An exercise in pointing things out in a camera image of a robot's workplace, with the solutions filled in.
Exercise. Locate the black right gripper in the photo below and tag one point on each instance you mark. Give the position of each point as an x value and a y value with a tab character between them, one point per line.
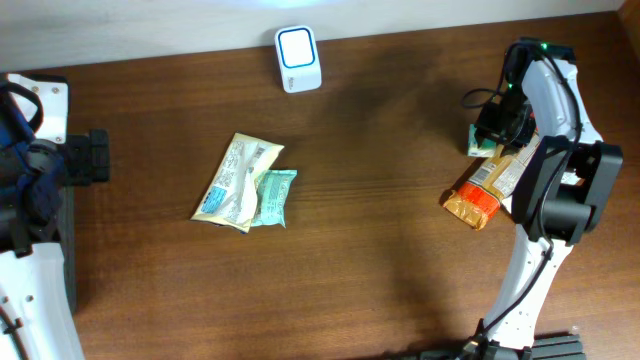
493	132

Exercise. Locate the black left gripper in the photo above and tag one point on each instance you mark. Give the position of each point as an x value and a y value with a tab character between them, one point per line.
103	155

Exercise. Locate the small mint green bar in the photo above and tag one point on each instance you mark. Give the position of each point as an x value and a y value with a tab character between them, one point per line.
485	149

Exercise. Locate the orange spaghetti package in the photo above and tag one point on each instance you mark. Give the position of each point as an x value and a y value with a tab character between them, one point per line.
482	195

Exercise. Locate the cream wipes packet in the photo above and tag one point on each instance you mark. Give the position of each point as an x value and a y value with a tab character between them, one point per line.
231	199

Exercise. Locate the teal snack packet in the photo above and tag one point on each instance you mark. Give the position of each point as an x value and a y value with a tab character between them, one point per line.
272	195

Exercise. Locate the white Pantene tube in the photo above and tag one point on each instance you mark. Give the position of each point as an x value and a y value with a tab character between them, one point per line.
568	178

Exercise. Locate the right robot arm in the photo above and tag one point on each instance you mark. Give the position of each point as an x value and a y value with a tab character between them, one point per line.
560	196

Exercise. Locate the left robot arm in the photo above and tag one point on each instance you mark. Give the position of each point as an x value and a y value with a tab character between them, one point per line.
41	165

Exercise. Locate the white cube barcode scanner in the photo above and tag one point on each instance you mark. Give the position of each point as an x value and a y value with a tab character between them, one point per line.
298	59

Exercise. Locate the black mesh basket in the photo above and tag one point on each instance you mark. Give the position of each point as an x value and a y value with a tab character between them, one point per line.
66	229

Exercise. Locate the wooden side panel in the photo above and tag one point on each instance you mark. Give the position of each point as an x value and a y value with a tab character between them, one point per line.
629	16

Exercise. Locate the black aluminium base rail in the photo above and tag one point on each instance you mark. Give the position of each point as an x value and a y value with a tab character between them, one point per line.
564	347

